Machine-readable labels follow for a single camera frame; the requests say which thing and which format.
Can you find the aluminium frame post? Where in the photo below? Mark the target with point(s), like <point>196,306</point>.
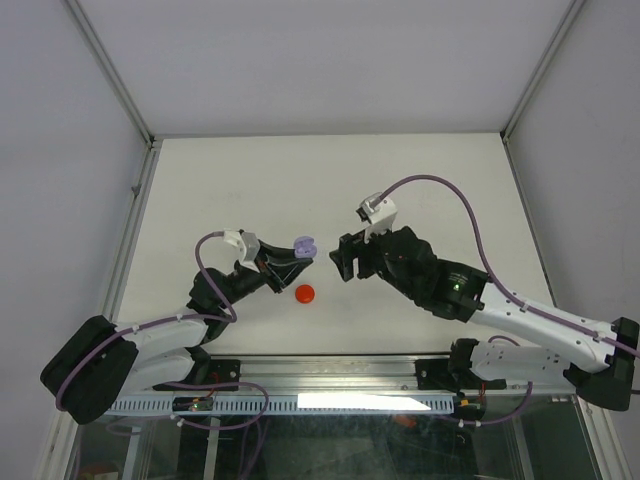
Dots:
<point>96,47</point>
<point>556,41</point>

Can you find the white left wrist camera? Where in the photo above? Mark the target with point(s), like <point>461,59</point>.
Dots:
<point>247,245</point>

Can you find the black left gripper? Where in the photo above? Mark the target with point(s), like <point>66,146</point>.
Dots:
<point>278,266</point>

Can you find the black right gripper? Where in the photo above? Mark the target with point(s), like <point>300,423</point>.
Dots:
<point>351,247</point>

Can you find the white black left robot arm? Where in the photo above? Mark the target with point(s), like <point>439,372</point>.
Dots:
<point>103,361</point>

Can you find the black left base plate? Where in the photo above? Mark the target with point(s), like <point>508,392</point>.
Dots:
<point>226,371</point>

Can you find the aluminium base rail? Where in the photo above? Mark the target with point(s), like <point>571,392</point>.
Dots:
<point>518,366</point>

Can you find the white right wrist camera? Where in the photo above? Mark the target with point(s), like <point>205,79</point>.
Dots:
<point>378,213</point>

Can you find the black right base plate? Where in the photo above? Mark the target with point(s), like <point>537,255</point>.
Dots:
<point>432,374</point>

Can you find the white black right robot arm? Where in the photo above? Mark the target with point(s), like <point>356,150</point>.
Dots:
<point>600,353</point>

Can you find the aluminium frame post right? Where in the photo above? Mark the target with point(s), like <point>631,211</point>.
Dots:
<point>556,41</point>

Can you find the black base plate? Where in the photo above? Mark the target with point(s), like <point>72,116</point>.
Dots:
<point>432,374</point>
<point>226,371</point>

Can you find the aluminium frame post left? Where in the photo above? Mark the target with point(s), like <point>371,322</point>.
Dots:
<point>96,47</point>

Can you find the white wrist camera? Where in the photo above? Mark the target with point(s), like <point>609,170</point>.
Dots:
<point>378,213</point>
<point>247,245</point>

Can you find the grey slotted cable tray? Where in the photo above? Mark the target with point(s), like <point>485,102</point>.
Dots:
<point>298,404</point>

